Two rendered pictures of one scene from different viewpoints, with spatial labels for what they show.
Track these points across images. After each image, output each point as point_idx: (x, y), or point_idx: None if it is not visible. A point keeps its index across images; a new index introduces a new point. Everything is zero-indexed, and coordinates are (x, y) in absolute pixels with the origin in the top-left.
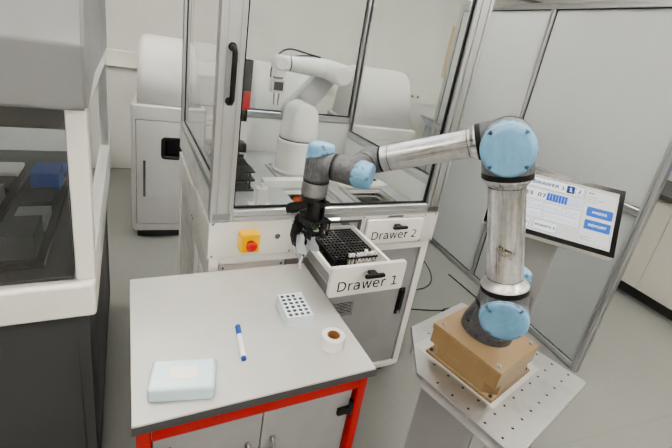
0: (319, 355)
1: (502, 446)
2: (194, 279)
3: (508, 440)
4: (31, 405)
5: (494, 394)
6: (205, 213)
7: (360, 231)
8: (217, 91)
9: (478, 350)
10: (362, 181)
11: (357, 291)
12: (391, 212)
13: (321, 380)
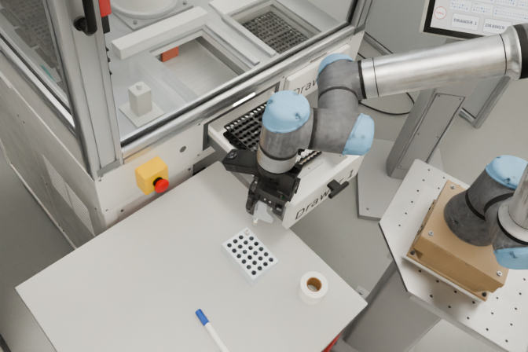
0: (305, 312)
1: (508, 351)
2: (100, 250)
3: (511, 341)
4: None
5: (486, 290)
6: (73, 156)
7: None
8: (56, 16)
9: (474, 258)
10: (362, 152)
11: (314, 205)
12: (313, 56)
13: (322, 348)
